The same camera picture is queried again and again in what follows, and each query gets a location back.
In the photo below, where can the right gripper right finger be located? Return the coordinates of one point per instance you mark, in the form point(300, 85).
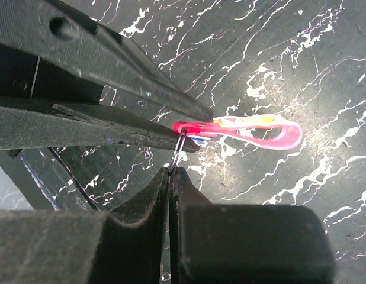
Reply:
point(233, 243)

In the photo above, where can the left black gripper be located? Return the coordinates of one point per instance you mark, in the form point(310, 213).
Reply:
point(76, 51)

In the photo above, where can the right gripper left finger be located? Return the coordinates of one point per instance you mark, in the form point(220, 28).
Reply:
point(123, 245)

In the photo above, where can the silver key with blue tag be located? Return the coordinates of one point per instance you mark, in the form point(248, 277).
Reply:
point(199, 139)

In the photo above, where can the red strap keychain with ring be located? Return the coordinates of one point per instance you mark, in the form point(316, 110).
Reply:
point(239, 128)

